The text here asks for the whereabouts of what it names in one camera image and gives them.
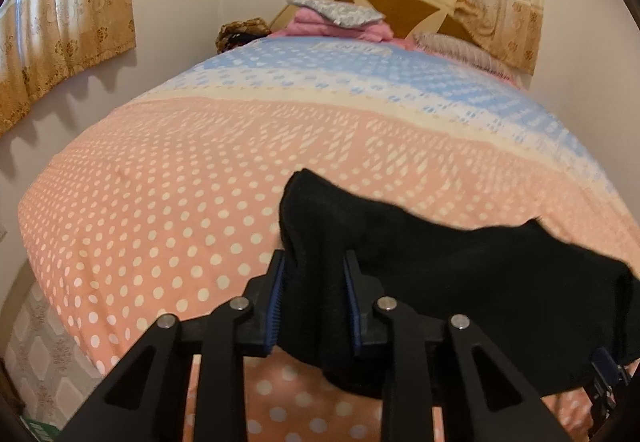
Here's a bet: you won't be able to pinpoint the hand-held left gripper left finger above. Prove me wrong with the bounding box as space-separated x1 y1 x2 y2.
65 249 287 442

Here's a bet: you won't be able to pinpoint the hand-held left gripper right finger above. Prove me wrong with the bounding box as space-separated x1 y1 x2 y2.
342 251 573 442

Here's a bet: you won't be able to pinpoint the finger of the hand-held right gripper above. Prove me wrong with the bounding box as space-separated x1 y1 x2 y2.
589 382 625 429
591 347 632 387

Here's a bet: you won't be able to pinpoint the black pants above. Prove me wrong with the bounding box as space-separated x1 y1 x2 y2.
278 168 640 398

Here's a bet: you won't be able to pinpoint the polka dot bed blanket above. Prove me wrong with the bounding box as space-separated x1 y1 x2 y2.
17 34 640 442

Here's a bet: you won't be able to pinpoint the patterned mattress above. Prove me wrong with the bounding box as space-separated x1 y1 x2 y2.
0 282 107 425

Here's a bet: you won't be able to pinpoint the brown patterned bag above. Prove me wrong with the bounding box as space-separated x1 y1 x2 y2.
216 18 272 54

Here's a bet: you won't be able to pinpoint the striped pillow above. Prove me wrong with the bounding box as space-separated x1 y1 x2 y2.
412 32 516 78

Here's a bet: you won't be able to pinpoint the pink folded blanket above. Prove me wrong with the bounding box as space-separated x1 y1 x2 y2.
284 9 416 46

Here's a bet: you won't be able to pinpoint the grey patterned pillow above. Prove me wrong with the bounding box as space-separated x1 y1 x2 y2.
287 0 386 28

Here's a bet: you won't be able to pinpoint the cream wooden headboard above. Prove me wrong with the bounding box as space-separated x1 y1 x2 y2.
270 0 461 42

